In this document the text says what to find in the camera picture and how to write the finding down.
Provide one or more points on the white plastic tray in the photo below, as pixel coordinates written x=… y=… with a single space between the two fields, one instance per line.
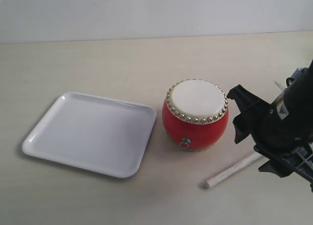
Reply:
x=94 y=133

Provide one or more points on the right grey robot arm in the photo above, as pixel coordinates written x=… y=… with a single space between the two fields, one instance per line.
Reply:
x=300 y=88

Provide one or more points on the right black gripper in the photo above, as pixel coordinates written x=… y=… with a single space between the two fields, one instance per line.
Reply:
x=252 y=109

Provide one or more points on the small red drum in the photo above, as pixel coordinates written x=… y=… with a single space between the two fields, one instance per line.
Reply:
x=195 y=114

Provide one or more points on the wooden drumstick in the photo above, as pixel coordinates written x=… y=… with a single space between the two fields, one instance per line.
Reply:
x=213 y=181

